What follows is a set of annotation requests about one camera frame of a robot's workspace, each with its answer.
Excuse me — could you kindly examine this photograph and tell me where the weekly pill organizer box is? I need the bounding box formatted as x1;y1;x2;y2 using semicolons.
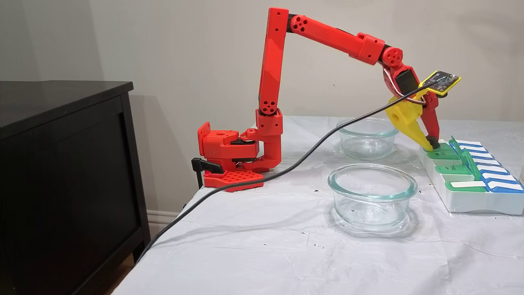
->
420;136;524;216

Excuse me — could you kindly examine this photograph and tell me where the glass bowl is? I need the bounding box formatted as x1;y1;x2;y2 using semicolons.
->
337;118;400;160
327;164;419;229

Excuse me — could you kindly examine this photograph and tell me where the white table cloth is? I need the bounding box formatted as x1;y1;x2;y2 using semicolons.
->
111;116;524;295

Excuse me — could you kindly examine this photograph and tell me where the black table clamp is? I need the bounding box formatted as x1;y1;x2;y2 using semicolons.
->
191;157;224;190

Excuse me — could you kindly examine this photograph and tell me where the white baseboard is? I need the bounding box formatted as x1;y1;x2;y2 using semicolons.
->
147;210;177;237

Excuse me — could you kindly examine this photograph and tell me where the black cabinet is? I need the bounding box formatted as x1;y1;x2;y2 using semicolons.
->
0;80;152;295

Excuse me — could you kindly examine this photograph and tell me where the camera board on yellow mount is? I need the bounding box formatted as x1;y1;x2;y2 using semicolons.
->
418;70;461;98

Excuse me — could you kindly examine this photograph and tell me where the black camera cable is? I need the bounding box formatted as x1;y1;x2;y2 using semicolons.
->
134;78;451;263

